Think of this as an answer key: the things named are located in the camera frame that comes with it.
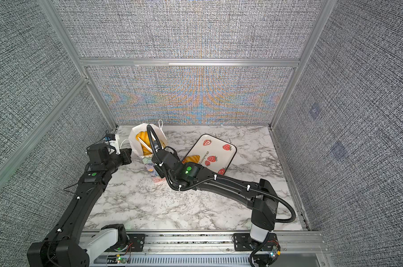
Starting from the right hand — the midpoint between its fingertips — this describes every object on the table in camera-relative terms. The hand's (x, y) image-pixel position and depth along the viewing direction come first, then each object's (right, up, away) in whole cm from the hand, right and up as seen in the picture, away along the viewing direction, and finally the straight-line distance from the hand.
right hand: (162, 156), depth 74 cm
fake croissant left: (+13, -3, +23) cm, 27 cm away
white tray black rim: (+26, -2, +30) cm, 40 cm away
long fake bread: (-7, +9, -3) cm, 12 cm away
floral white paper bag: (-13, +3, +6) cm, 15 cm away
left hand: (-16, +3, +6) cm, 18 cm away
